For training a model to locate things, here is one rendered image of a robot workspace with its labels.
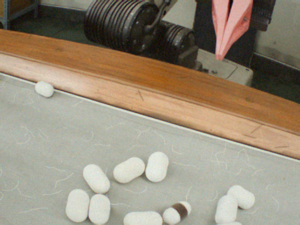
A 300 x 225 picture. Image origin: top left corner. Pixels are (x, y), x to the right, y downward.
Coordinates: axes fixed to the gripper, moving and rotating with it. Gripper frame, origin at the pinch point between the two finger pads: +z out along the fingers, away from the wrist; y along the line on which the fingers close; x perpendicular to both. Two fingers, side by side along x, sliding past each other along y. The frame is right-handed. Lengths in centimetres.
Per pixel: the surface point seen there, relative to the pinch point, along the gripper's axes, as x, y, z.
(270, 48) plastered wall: 176, 17, -108
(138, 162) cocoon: 2.6, -4.6, 13.2
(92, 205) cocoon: -2.1, -6.2, 19.2
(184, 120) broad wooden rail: 10.8, -2.7, 5.4
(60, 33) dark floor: 178, -131, -78
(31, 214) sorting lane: -2.7, -11.6, 22.8
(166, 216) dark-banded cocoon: -0.4, 0.2, 17.7
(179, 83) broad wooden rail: 12.8, -5.4, 0.0
